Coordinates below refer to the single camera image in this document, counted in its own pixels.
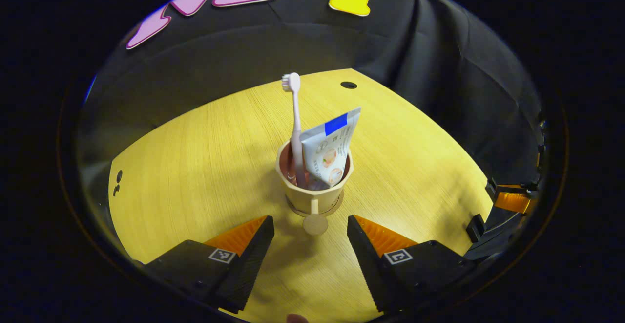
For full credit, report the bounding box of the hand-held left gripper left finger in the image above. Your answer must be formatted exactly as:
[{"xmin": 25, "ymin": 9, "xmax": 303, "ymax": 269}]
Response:
[{"xmin": 142, "ymin": 215, "xmax": 275, "ymax": 314}]

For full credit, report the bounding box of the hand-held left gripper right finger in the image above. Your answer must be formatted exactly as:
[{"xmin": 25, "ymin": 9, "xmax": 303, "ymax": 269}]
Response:
[{"xmin": 347, "ymin": 215, "xmax": 477, "ymax": 313}]

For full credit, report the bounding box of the round cork coaster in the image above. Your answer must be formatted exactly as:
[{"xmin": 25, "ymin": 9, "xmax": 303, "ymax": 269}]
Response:
[{"xmin": 286, "ymin": 190, "xmax": 345, "ymax": 217}]

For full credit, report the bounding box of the beige cup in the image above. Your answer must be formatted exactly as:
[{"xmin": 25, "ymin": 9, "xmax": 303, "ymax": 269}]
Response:
[{"xmin": 276, "ymin": 140, "xmax": 354, "ymax": 236}]

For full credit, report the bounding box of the white toothpaste tube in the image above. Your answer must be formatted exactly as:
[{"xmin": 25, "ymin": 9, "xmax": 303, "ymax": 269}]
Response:
[{"xmin": 299, "ymin": 107, "xmax": 362, "ymax": 187}]

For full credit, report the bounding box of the pale pink toothbrush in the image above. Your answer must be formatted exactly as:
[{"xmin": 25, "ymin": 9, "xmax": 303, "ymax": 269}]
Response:
[{"xmin": 282, "ymin": 72, "xmax": 308, "ymax": 189}]

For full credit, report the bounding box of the wooden desktop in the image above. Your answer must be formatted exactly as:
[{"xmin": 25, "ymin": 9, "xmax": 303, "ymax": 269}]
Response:
[{"xmin": 108, "ymin": 68, "xmax": 494, "ymax": 323}]

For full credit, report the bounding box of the black backdrop cloth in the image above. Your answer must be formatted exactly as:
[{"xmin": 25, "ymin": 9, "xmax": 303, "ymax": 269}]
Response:
[{"xmin": 78, "ymin": 0, "xmax": 545, "ymax": 201}]

